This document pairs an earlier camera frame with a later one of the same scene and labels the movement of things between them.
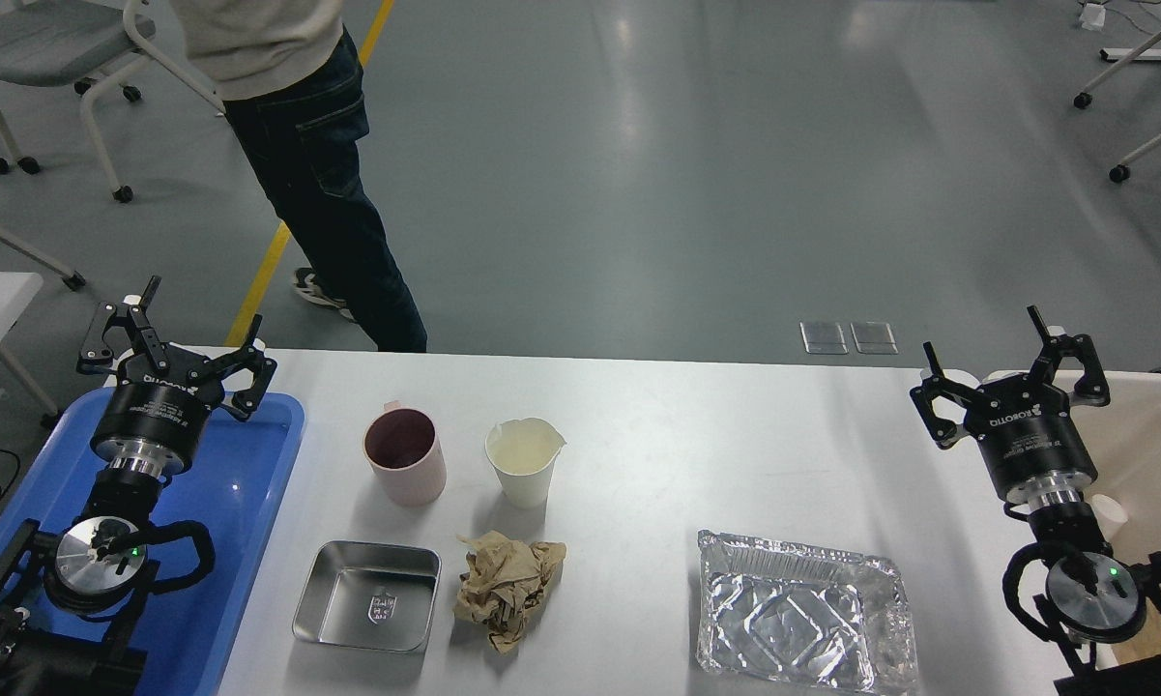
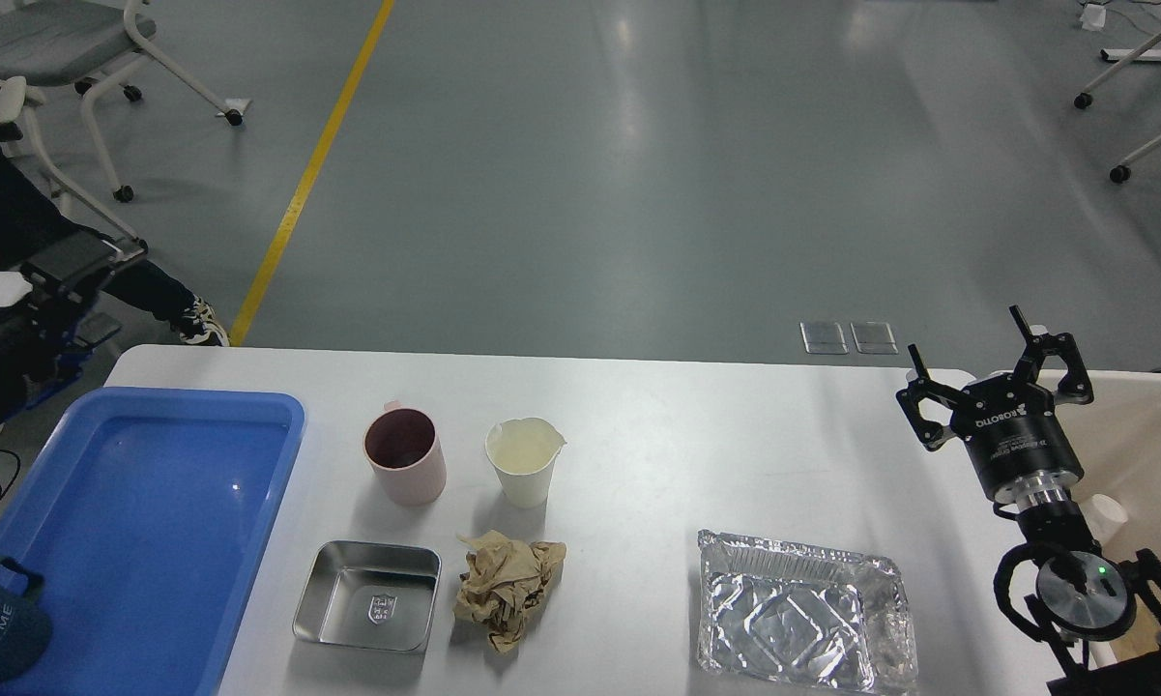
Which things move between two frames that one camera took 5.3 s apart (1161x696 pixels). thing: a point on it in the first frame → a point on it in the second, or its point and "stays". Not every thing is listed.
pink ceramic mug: (402, 447) stays
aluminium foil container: (806, 617) stays
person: (290, 79) → (6, 204)
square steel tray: (378, 595) stays
